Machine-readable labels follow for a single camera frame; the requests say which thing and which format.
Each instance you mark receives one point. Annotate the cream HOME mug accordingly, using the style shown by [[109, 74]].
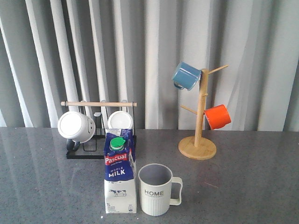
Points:
[[156, 182]]

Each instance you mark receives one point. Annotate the blue white milk carton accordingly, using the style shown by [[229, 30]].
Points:
[[120, 171]]

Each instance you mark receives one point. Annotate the white ribbed mug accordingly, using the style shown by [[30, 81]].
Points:
[[120, 120]]

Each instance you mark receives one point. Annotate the blue enamel mug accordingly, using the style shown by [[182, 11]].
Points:
[[185, 76]]

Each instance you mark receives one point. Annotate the wooden mug tree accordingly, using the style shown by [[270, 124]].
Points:
[[197, 147]]

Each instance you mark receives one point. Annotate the orange enamel mug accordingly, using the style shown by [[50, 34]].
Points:
[[217, 116]]

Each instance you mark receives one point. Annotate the white smiley face mug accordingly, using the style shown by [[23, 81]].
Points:
[[76, 128]]

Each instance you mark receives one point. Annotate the grey white curtain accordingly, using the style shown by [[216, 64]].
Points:
[[127, 50]]

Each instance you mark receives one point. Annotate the black wire mug rack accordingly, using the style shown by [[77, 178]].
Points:
[[99, 112]]

